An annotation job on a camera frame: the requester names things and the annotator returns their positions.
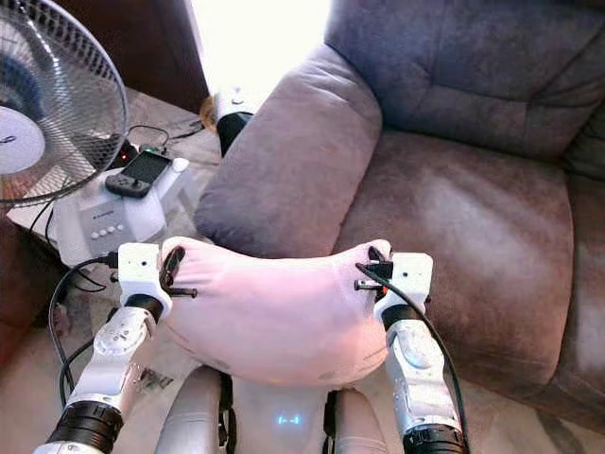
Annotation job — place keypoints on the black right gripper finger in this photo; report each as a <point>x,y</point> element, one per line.
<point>377,256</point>

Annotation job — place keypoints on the black handheld game console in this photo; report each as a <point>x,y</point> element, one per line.
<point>142,170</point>

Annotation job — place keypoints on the white standing fan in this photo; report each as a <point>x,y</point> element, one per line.
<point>19,142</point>

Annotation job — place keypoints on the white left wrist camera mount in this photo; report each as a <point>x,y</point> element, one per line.
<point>137,270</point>

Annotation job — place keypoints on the grey brown fabric sofa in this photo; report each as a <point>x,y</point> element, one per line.
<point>463,236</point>

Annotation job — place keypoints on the grey robot body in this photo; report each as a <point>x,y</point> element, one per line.
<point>288,416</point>

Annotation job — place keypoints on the pink pillow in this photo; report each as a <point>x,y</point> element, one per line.
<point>274,322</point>

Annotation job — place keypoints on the dark brown wooden door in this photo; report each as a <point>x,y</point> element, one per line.
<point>142,47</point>

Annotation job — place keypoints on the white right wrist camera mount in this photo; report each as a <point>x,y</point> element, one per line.
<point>411,274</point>

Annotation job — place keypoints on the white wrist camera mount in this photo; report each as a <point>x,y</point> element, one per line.
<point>137,270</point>
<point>411,274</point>

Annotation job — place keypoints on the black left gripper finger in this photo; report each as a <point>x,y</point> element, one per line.
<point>173,267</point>

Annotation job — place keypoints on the white and black floor appliance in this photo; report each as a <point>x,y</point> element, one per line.
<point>232,132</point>

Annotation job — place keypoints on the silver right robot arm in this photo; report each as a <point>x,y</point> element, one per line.
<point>416,364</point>

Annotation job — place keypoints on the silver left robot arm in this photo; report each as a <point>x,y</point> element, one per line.
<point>113,359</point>

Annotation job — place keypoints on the dark brown furniture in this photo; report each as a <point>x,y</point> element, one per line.
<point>24,274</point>

